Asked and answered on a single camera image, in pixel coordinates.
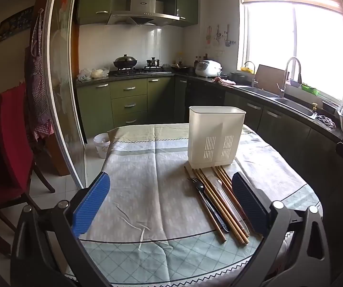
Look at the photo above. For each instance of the black frying pan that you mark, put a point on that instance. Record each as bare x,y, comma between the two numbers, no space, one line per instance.
180,67

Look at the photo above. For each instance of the steel range hood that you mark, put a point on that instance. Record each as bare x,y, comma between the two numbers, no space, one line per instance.
143,9

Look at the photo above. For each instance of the pale checked tablecloth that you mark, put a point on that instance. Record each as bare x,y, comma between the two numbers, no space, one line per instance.
147,185

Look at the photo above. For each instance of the window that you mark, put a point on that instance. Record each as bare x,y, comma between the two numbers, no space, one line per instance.
297,50

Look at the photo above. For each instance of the steel sink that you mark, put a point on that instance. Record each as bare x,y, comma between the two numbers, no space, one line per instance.
291,103

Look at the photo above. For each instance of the dark lower cabinets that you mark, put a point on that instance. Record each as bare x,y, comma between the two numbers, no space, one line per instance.
279,131

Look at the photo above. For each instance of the green plastic container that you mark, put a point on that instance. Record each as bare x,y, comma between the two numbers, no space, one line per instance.
310,90

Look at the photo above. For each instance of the green lower cabinets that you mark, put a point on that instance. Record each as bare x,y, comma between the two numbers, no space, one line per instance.
129,104

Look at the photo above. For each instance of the thin gooseneck faucet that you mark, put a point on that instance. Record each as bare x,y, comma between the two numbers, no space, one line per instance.
253,82

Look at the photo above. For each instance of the white rice cooker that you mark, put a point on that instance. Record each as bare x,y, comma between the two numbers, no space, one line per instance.
209,68

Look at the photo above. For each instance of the sauce bottles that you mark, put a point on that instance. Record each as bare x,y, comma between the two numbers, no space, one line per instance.
200,60

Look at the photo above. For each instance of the clear plastic spoon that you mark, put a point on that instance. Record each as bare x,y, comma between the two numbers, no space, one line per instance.
217,184

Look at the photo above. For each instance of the white plastic bags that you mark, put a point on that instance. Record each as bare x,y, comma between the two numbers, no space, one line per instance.
95,74

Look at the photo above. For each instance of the hanging kitchen tools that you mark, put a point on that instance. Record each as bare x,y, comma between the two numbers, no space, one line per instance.
219,36

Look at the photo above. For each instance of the wooden chopstick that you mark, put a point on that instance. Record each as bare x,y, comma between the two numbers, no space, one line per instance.
227,174
244,236
222,182
218,230
238,236
225,177

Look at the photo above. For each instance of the steel cooking pot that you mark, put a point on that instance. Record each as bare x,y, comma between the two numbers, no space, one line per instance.
153,62

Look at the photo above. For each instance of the black tray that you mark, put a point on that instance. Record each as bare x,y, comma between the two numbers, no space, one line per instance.
237,77

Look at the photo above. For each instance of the black plastic fork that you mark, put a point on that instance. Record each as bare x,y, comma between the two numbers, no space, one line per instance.
194,184

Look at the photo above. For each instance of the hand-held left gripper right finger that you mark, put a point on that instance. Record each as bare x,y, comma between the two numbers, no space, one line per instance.
249,203

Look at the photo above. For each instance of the wooden cutting board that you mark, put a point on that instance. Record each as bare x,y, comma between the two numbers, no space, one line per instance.
270,76

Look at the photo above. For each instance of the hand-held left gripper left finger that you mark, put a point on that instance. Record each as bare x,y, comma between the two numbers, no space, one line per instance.
92,203

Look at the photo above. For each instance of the sliding glass door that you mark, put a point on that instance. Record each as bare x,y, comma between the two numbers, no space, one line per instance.
64,80

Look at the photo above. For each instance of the white trash bin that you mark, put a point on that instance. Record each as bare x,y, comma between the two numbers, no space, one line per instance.
101,145

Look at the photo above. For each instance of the wall poster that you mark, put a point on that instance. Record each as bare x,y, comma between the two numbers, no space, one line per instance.
14,24

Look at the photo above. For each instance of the white plastic utensil holder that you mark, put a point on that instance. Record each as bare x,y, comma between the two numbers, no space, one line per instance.
207,125

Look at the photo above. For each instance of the black lidded wok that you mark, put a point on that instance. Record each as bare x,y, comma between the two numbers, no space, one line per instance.
125,62

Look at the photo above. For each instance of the chrome kitchen faucet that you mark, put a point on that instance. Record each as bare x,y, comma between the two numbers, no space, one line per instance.
292,62

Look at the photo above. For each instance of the yellow basket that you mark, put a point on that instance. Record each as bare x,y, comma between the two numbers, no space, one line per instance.
247,70

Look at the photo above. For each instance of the pink cloth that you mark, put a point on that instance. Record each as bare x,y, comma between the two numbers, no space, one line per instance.
223,80

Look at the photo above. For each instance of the red covered chair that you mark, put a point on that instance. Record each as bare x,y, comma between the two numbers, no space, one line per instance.
13,131

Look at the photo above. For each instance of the dark cloth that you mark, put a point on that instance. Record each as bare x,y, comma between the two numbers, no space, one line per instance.
326,122

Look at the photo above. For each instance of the gas stove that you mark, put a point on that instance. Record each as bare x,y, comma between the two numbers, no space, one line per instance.
141,71

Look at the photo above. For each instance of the checkered apron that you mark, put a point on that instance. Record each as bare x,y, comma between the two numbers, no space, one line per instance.
37,89

